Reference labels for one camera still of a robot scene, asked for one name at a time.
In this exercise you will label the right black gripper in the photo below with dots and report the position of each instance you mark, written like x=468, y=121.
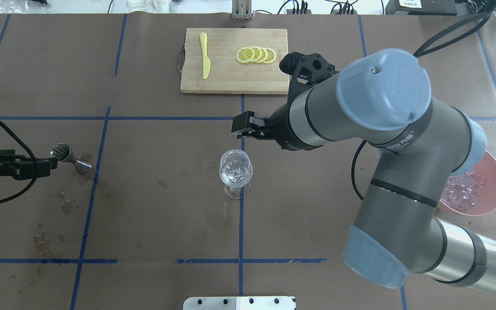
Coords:
x=281, y=129

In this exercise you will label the steel jigger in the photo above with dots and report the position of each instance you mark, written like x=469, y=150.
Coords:
x=62, y=152

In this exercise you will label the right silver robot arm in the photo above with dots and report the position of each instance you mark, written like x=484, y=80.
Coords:
x=385, y=98

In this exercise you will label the clear wine glass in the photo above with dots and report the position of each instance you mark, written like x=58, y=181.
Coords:
x=236, y=173

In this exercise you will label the ice cubes pile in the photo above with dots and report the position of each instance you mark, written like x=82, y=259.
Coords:
x=462, y=192

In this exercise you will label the pink ice bowl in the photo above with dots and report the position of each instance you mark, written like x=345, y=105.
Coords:
x=487, y=203

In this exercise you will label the bamboo cutting board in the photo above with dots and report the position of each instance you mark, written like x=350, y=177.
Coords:
x=227, y=75

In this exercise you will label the yellow plastic knife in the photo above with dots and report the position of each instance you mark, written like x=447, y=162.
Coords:
x=206, y=62

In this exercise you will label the black box device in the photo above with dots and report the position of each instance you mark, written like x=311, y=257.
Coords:
x=421, y=7

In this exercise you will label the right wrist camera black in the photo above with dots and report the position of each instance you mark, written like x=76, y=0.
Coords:
x=306, y=71

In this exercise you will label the aluminium frame post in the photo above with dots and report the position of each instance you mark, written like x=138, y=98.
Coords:
x=242, y=10

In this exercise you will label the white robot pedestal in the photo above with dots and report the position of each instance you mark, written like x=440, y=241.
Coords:
x=241, y=303

